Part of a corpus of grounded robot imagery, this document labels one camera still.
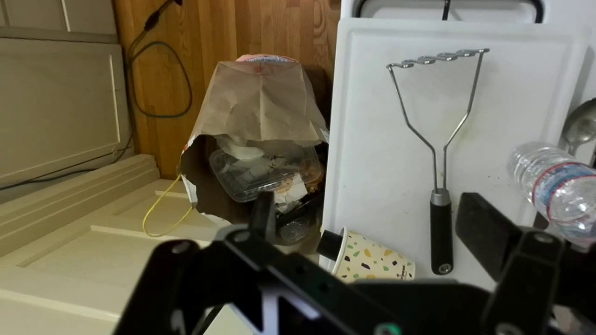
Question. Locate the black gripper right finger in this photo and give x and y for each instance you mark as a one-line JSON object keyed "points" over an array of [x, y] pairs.
{"points": [[522, 262]]}

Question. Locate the cream panelled door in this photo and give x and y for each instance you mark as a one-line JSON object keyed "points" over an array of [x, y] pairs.
{"points": [[56, 94]]}

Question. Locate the open brown paper trash bag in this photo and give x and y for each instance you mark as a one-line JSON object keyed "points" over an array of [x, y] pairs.
{"points": [[261, 100]]}

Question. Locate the black stove grate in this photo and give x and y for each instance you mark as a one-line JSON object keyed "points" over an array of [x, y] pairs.
{"points": [[539, 7]]}

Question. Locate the white gas stove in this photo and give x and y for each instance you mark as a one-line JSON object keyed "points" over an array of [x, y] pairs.
{"points": [[570, 12]]}

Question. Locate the metal spoon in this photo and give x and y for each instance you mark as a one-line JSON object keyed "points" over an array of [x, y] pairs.
{"points": [[580, 128]]}

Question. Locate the white plastic cutting board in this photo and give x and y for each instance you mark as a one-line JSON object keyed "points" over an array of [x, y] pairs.
{"points": [[373, 124]]}

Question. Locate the speckled paper cup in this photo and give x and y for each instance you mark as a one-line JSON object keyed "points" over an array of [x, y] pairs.
{"points": [[373, 262]]}

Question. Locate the clear plastic water bottle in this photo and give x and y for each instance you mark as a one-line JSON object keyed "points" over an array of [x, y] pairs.
{"points": [[559, 187]]}

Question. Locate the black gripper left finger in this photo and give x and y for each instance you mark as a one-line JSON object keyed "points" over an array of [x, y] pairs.
{"points": [[263, 215]]}

